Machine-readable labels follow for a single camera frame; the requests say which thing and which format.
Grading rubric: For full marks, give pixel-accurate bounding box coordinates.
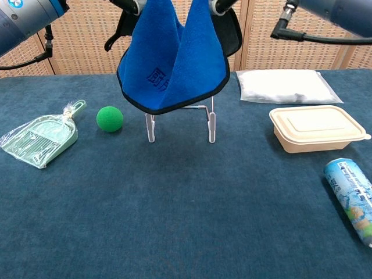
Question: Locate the blue kitchen towel black trim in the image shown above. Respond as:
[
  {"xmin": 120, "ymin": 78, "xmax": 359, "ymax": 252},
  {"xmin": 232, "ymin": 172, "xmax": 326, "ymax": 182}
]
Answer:
[{"xmin": 116, "ymin": 0, "xmax": 231, "ymax": 116}]

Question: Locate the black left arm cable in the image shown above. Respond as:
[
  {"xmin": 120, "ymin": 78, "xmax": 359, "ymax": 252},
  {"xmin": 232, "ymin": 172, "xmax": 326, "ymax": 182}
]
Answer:
[{"xmin": 0, "ymin": 24, "xmax": 53, "ymax": 70}]

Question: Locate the beige lidded food container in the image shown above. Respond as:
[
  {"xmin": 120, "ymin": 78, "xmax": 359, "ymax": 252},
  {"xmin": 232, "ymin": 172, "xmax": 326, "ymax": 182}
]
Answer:
[{"xmin": 269, "ymin": 105, "xmax": 372, "ymax": 154}]

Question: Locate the metal wire rack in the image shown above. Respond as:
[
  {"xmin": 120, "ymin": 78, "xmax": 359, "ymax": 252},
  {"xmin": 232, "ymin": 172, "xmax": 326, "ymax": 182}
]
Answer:
[{"xmin": 145, "ymin": 95, "xmax": 216, "ymax": 144}]

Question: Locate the white filled plastic bag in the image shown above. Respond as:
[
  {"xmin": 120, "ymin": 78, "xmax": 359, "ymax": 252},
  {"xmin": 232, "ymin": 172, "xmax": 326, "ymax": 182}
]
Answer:
[{"xmin": 235, "ymin": 69, "xmax": 344, "ymax": 105}]

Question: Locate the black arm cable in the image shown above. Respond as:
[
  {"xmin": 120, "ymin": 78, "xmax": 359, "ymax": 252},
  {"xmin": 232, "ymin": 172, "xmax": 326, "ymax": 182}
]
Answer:
[
  {"xmin": 0, "ymin": 24, "xmax": 53, "ymax": 70},
  {"xmin": 270, "ymin": 2, "xmax": 372, "ymax": 46}
]

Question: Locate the teal table cover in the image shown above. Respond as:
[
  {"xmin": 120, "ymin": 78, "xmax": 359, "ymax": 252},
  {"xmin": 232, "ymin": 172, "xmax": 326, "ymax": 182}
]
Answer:
[{"xmin": 0, "ymin": 68, "xmax": 372, "ymax": 279}]

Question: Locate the green foam ball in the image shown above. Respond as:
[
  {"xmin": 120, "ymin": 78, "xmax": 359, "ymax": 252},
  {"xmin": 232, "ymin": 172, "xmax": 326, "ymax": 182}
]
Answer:
[{"xmin": 96, "ymin": 106, "xmax": 124, "ymax": 133}]

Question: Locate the green dustpan in plastic wrap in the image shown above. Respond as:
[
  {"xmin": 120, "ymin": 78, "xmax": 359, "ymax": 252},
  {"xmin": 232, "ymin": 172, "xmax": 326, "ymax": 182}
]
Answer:
[{"xmin": 0, "ymin": 99, "xmax": 87, "ymax": 170}]

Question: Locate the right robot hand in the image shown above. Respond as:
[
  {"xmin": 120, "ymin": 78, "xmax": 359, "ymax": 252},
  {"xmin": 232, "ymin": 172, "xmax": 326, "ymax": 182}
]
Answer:
[{"xmin": 208, "ymin": 0, "xmax": 244, "ymax": 58}]

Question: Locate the light blue drink can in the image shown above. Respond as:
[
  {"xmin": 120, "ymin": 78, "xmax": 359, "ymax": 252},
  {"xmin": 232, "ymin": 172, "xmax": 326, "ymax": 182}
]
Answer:
[{"xmin": 324, "ymin": 158, "xmax": 372, "ymax": 248}]

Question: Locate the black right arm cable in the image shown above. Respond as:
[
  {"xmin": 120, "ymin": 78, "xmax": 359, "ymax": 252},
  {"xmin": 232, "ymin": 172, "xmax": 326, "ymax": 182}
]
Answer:
[{"xmin": 270, "ymin": 2, "xmax": 372, "ymax": 46}]

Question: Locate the woven folding screen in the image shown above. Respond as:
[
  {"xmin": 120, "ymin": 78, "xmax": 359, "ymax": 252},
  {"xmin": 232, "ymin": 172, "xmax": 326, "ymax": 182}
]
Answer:
[{"xmin": 0, "ymin": 0, "xmax": 372, "ymax": 78}]

